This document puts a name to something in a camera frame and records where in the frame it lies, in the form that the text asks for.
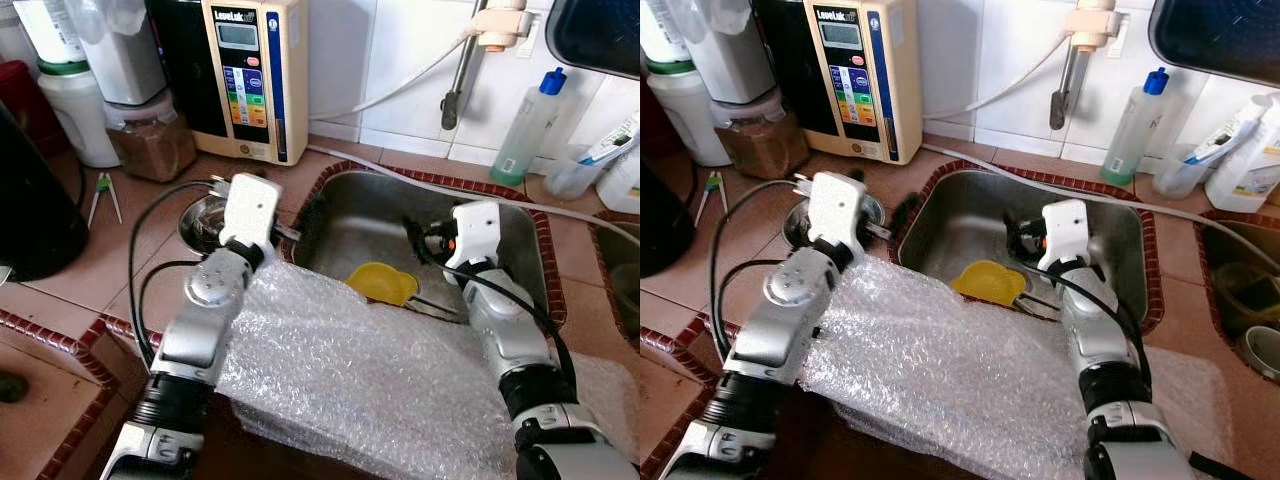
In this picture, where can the metal cutlery piece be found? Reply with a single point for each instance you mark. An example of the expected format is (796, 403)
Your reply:
(1040, 303)
(440, 308)

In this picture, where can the dark bowl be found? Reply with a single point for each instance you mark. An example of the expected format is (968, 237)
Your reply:
(1250, 290)

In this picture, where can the white toothpaste tube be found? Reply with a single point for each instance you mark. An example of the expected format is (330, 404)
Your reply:
(1225, 140)
(612, 145)

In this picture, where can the white canister green lid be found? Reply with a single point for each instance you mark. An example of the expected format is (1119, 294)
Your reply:
(695, 120)
(80, 120)

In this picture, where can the beige water ionizer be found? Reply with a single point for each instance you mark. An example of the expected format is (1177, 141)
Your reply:
(250, 50)
(850, 50)

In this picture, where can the clear bottle blue cap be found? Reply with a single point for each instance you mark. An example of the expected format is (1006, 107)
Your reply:
(525, 135)
(1135, 135)

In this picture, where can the clear plastic cup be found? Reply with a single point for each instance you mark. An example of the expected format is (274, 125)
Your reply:
(1180, 178)
(572, 180)

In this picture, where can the red container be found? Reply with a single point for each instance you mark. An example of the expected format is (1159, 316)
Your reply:
(655, 125)
(25, 105)

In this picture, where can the large steel sink basin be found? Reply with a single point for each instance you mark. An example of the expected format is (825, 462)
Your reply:
(370, 215)
(970, 215)

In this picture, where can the white labelled bottle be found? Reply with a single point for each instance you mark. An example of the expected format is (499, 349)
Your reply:
(50, 30)
(662, 30)

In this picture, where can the dark blue hanging basin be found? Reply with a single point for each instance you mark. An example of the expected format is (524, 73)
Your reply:
(1220, 35)
(600, 35)

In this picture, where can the black kettle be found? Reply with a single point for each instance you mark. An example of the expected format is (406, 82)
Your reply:
(660, 225)
(35, 210)

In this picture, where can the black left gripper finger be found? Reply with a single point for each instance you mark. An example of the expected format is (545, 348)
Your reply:
(306, 232)
(905, 215)

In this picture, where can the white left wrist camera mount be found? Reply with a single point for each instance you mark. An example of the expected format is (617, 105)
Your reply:
(838, 215)
(250, 210)

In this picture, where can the clear container brown contents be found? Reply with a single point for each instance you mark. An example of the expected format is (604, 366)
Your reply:
(150, 150)
(760, 150)

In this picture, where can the grey plastic jug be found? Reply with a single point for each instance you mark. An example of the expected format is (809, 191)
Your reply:
(125, 60)
(740, 55)

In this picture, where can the clear bubble wrap sheet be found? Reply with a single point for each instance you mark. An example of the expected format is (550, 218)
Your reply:
(950, 370)
(350, 370)

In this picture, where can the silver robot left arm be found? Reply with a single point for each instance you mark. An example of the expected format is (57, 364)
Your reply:
(780, 335)
(195, 335)

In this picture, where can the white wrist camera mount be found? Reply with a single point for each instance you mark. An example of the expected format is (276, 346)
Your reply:
(838, 215)
(1068, 235)
(250, 210)
(478, 235)

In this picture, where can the grey cup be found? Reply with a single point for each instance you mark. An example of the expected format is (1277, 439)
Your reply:
(1265, 355)

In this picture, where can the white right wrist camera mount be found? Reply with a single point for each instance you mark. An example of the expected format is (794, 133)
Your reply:
(1068, 235)
(478, 235)

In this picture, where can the white detergent bottle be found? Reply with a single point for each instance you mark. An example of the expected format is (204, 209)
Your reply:
(1250, 170)
(622, 185)

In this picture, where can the wall tap chrome spout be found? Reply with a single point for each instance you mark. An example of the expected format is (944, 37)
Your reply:
(460, 85)
(1065, 85)

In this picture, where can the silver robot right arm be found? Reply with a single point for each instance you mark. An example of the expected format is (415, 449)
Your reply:
(500, 330)
(1095, 335)

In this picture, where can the dark rounded object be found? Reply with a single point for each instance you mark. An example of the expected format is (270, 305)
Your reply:
(12, 387)

